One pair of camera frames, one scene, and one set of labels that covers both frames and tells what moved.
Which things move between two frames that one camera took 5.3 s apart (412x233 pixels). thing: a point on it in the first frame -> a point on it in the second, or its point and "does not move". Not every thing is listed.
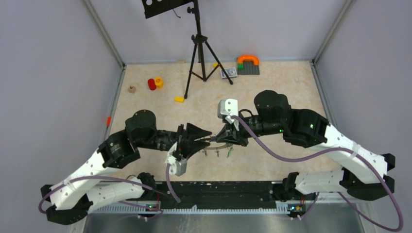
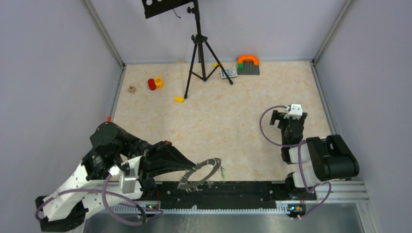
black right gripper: [225, 136] -> [278, 116]
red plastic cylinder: [151, 84] does not move
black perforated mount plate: [157, 7] does not move
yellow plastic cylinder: [159, 82] does not move
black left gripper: [186, 144] -> [162, 157]
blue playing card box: [231, 72] does not move
